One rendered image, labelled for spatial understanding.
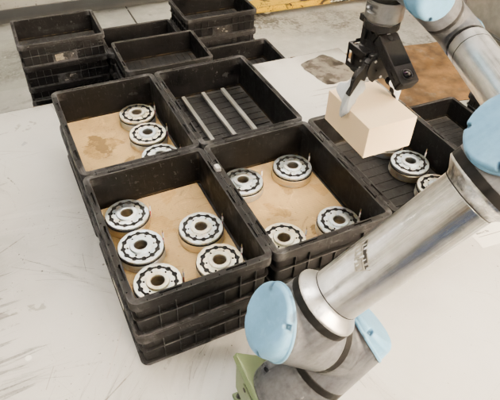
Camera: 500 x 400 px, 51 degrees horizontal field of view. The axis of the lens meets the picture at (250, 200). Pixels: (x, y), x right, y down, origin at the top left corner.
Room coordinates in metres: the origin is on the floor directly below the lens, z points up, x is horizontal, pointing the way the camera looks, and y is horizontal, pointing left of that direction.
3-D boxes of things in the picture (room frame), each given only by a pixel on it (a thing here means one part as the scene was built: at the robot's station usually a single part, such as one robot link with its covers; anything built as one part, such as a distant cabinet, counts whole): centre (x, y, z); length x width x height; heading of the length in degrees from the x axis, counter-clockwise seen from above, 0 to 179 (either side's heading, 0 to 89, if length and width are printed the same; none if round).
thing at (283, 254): (0.94, -0.10, 0.92); 0.40 x 0.30 x 0.02; 27
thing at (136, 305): (0.80, 0.17, 0.92); 0.40 x 0.30 x 0.02; 27
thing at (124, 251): (0.77, 0.24, 0.86); 0.10 x 0.10 x 0.01
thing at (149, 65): (2.21, 0.43, 0.37); 0.40 x 0.30 x 0.45; 116
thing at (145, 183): (0.80, 0.17, 0.87); 0.40 x 0.30 x 0.11; 27
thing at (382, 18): (1.00, -0.24, 1.32); 0.08 x 0.08 x 0.05
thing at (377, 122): (0.98, -0.26, 1.08); 0.16 x 0.12 x 0.07; 26
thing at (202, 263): (0.74, 0.06, 0.86); 0.10 x 0.10 x 0.01
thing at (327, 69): (1.89, -0.29, 0.71); 0.22 x 0.19 x 0.01; 26
